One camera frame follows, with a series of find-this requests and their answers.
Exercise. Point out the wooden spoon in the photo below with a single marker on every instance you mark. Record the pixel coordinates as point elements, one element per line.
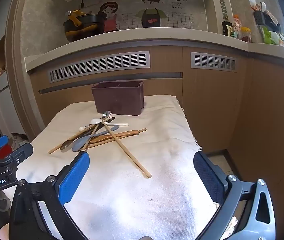
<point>127,134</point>

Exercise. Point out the short grey vent grille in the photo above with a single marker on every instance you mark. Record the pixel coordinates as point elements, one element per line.
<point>213,61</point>

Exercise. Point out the metal spoon with white ball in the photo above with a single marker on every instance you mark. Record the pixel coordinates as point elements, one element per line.
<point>107,114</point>

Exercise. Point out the white ceramic spoon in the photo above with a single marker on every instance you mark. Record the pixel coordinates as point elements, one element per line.
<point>95,121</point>

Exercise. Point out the green white packets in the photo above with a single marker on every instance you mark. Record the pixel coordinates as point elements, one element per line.
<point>272,36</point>

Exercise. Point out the black wall utensil rack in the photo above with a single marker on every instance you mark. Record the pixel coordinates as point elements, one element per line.
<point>259,17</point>

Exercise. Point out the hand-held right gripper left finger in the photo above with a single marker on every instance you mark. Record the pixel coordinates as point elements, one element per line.
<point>74,177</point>

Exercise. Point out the long grey vent grille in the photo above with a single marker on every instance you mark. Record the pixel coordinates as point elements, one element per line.
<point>99,66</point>

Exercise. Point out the jar with yellow lid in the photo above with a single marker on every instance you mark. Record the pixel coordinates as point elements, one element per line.
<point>246,33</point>

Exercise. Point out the brown plastic utensil holder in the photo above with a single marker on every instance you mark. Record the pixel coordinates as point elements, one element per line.
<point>117,100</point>

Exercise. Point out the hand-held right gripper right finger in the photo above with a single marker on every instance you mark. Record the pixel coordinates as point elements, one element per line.
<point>209,177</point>

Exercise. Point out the red floor mat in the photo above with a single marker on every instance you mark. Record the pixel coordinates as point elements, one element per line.
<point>1,152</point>

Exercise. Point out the wooden chopstick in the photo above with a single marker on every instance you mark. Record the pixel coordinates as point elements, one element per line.
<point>143,130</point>
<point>57,148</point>
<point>127,150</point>
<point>88,143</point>

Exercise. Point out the cartoon wall sticker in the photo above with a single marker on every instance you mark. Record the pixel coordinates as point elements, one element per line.
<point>152,12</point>

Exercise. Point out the dark sauce bottle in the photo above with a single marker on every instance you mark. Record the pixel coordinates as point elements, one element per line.
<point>227,28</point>

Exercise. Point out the cream kitchen countertop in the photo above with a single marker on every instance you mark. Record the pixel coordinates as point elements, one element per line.
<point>132,37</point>

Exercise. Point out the wooden kitchen cabinet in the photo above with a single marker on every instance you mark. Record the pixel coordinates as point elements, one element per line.
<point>212,100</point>

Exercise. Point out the white table cloth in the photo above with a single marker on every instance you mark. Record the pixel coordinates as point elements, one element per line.
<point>132,192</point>

